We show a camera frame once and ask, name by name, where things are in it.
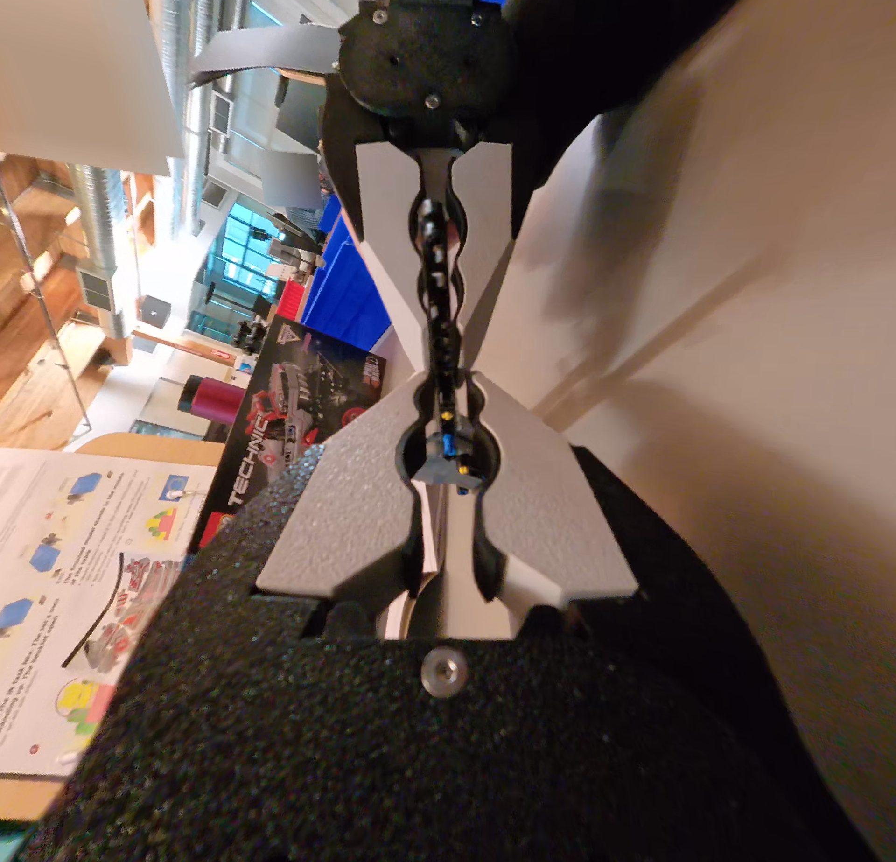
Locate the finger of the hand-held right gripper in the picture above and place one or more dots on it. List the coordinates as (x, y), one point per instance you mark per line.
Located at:
(381, 190)
(490, 197)

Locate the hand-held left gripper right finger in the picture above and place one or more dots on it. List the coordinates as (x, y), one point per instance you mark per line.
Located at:
(560, 519)

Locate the maroon water bottle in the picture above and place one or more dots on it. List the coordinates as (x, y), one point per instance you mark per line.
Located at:
(210, 400)

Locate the black toy brick beam assembly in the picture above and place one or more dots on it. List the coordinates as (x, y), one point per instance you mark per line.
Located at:
(437, 302)

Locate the instruction sheet on board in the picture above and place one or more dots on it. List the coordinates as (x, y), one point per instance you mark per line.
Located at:
(154, 449)

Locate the red box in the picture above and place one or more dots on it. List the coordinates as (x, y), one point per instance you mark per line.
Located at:
(292, 302)

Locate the printed instruction sheet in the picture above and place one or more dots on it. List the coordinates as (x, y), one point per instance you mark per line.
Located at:
(70, 561)

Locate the white instruction booklet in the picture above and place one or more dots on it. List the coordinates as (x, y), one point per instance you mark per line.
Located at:
(430, 526)

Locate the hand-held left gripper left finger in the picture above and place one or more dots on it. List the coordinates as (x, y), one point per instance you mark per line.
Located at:
(336, 512)

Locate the black wall speaker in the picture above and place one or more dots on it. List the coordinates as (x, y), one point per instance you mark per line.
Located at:
(154, 312)

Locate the silver ventilation duct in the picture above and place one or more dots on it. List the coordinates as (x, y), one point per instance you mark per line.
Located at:
(199, 141)
(101, 232)

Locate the blue bin with white label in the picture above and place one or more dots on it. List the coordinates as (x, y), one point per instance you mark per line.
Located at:
(343, 302)

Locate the dark toy brick set box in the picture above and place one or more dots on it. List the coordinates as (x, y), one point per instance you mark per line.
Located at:
(294, 386)

